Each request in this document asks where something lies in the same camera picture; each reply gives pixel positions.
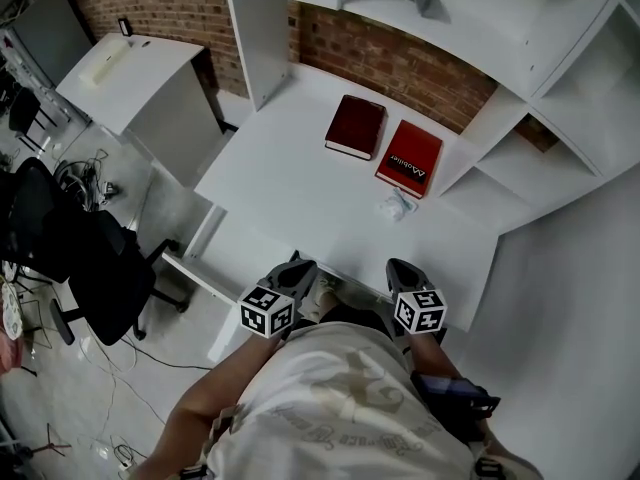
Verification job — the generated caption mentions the white patterned round seat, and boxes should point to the white patterned round seat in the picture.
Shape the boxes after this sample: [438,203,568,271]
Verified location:
[0,280,25,342]

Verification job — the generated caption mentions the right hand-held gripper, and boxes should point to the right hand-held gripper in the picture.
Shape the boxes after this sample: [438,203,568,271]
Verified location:
[384,258,448,338]

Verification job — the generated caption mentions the grey crumpled cloth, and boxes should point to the grey crumpled cloth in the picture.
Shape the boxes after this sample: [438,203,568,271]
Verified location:
[374,0,451,23]

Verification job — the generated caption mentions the cream long box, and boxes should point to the cream long box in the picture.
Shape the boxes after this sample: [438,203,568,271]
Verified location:
[79,37,134,88]

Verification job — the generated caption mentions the white shallow desk drawer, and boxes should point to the white shallow desk drawer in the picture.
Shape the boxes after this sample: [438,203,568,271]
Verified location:
[162,205,301,364]

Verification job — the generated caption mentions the pink cloth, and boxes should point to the pink cloth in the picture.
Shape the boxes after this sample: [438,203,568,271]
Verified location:
[0,332,26,377]

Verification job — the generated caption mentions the person's right forearm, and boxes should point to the person's right forearm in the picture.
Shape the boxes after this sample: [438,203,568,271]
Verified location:
[407,330,466,384]

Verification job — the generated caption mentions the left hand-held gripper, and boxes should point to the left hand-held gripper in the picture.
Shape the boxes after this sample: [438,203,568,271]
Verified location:
[237,259,319,340]

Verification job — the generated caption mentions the small black side chair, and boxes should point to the small black side chair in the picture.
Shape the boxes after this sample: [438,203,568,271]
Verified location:
[7,86,46,152]

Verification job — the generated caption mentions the bright red black-label book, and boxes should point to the bright red black-label book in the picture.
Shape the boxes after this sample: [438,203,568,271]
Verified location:
[373,119,445,200]

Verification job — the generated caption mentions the person's black shorts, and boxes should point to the person's black shorts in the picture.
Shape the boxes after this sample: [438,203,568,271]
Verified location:
[294,302,401,342]

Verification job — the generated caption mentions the tangle of black cables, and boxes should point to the tangle of black cables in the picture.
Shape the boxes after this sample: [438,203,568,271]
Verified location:
[52,147,121,214]

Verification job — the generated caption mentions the long black floor cable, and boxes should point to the long black floor cable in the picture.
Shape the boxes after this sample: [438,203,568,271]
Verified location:
[117,335,214,372]

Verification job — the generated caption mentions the white desk with shelf hutch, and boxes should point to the white desk with shelf hutch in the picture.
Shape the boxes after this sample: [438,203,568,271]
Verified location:
[192,0,640,334]

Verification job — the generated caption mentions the clear plastic bag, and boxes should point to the clear plastic bag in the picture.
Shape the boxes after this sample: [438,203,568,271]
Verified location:
[375,187,419,223]

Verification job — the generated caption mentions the dark wooden tripod stand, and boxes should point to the dark wooden tripod stand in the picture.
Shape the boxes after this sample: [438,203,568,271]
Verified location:
[32,422,74,462]

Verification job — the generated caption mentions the grey tall storage cabinet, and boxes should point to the grey tall storage cabinet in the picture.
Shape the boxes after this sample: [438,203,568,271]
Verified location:
[9,0,96,89]

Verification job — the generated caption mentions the person's white printed t-shirt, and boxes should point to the person's white printed t-shirt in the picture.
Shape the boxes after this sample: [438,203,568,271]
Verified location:
[204,320,481,480]

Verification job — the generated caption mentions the person's left forearm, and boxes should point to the person's left forearm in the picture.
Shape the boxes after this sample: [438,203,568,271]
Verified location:
[132,335,291,480]

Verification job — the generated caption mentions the white side cabinet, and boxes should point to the white side cabinet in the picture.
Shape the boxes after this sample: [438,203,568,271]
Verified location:
[54,31,224,189]

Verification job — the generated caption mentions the dark red hardcover book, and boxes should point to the dark red hardcover book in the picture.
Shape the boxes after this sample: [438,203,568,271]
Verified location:
[323,94,387,162]

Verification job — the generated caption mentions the black and grey arm strap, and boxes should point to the black and grey arm strap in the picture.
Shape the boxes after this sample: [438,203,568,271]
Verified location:
[472,457,504,480]

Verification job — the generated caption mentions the black mesh office chair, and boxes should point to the black mesh office chair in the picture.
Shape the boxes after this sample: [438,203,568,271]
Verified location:
[0,156,191,347]

